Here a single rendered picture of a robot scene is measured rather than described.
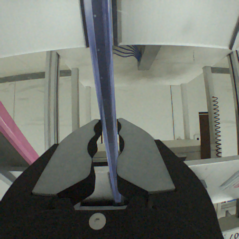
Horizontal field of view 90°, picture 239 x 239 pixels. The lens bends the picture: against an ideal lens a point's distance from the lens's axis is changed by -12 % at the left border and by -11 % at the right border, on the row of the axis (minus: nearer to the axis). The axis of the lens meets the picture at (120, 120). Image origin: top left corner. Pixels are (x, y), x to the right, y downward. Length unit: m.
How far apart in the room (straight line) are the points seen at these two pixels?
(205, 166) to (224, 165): 0.05
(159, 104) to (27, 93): 1.99
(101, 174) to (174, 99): 1.95
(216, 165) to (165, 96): 1.83
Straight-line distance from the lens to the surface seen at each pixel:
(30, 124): 2.31
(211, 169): 0.30
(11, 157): 0.30
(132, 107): 1.93
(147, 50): 0.48
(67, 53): 0.58
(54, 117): 0.50
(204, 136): 0.70
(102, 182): 0.27
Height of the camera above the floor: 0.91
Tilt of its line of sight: 4 degrees down
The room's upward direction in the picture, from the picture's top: 177 degrees clockwise
